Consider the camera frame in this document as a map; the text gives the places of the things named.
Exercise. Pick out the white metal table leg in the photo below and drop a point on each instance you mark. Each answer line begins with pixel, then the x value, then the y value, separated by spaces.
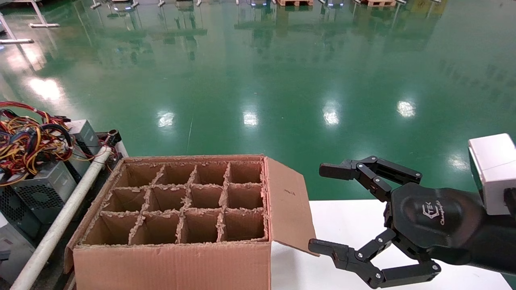
pixel 44 25
pixel 16 40

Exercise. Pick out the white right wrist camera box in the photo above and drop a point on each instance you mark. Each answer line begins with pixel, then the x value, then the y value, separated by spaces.
pixel 494 169

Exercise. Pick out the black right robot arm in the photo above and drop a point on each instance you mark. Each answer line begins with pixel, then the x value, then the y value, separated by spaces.
pixel 500 241

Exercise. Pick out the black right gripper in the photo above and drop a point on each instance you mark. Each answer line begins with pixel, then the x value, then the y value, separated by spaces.
pixel 435 217

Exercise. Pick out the grey power supply with fan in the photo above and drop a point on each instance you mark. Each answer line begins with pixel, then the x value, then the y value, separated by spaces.
pixel 40 197

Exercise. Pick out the black tube fitting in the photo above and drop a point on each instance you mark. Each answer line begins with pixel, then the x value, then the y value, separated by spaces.
pixel 114 136

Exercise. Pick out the cardboard divider grid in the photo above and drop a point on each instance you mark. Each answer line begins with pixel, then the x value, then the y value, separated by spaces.
pixel 223 205

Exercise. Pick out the grey metal unit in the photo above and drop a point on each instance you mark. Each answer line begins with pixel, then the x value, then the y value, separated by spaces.
pixel 12 249

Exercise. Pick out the white plastic pipe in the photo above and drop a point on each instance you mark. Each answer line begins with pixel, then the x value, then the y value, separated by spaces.
pixel 60 221

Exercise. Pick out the brown cardboard box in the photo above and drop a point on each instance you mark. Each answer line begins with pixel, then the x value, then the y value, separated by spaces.
pixel 181 266

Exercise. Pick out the wooden pallet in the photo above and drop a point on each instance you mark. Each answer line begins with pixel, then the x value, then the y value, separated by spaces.
pixel 294 2
pixel 381 3

